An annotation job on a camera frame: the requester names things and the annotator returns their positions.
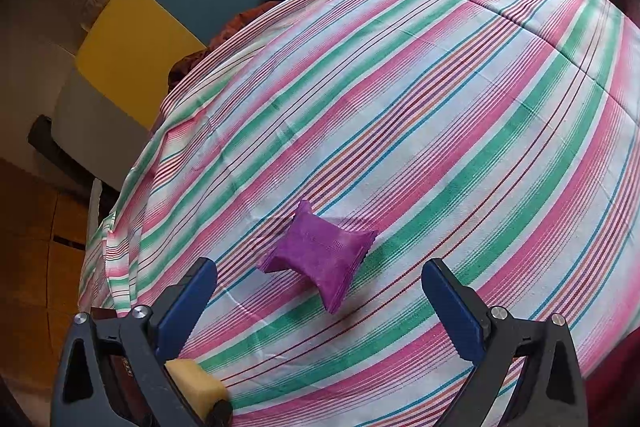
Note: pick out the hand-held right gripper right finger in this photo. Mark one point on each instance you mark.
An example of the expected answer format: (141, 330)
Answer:
(452, 307)

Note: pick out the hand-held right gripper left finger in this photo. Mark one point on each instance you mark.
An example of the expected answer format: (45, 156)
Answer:
(185, 307)

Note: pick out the purple snack packet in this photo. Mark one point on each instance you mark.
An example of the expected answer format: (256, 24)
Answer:
(320, 252)

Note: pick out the yellow sponge cake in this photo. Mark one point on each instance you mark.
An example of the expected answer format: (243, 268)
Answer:
(195, 382)

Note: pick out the wooden wardrobe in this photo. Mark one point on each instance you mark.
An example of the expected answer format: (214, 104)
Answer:
(30, 232)

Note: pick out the dark red cloth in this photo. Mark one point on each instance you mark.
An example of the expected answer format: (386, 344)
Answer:
(615, 397)
(240, 22)

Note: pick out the striped pink green blanket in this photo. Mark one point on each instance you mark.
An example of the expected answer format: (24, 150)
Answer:
(425, 107)

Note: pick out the grey yellow blue chair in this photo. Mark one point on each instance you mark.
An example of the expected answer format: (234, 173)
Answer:
(145, 37)

